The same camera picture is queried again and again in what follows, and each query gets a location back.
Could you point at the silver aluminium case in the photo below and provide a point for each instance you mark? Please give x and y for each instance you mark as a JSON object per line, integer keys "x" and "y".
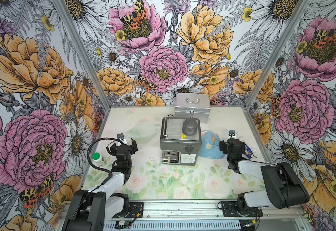
{"x": 194, "y": 105}

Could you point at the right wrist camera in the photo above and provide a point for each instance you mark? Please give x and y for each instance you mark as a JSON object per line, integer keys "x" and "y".
{"x": 232, "y": 134}

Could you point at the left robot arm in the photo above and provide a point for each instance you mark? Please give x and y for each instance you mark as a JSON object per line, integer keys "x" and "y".
{"x": 90, "y": 209}

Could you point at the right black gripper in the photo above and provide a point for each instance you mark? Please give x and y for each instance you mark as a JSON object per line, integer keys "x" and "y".
{"x": 223, "y": 146}

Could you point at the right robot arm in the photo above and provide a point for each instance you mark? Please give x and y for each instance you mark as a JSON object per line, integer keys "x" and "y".
{"x": 283, "y": 188}

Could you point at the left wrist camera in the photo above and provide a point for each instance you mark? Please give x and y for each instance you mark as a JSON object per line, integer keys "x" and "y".
{"x": 121, "y": 138}

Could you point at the aluminium front rail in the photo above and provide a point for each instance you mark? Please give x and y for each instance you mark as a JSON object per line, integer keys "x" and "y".
{"x": 207, "y": 215}

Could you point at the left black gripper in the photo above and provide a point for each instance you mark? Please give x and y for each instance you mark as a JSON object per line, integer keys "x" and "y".
{"x": 133, "y": 147}

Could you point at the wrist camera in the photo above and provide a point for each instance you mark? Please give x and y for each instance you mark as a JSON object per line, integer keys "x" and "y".
{"x": 232, "y": 134}
{"x": 121, "y": 138}

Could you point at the blue patterned cloth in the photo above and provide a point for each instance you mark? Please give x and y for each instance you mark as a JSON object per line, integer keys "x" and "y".
{"x": 210, "y": 146}

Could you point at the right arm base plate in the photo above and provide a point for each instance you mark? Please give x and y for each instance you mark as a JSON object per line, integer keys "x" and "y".
{"x": 238, "y": 209}

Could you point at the green cap white bottle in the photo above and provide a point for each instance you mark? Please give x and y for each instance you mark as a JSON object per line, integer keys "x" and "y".
{"x": 98, "y": 160}

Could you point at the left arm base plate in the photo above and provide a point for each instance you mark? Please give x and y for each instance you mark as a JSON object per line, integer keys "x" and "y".
{"x": 135, "y": 210}

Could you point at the grey coffee machine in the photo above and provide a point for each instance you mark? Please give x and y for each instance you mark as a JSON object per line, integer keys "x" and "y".
{"x": 180, "y": 140}

